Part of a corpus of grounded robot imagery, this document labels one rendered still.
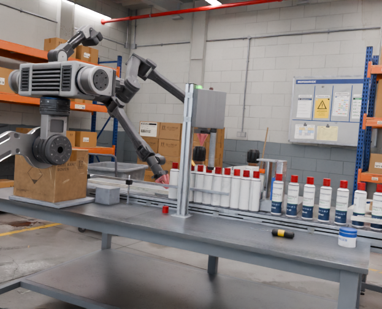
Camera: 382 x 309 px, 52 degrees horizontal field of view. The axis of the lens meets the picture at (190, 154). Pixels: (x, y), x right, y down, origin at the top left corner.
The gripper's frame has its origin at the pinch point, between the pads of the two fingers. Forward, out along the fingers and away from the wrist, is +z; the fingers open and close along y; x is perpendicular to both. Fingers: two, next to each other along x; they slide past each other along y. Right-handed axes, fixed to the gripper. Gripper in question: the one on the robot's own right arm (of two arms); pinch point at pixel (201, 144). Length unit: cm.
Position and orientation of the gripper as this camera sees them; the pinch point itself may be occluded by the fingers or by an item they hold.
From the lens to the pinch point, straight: 232.9
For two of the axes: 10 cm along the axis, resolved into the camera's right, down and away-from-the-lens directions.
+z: -0.7, 10.0, 0.7
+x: -4.2, 0.3, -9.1
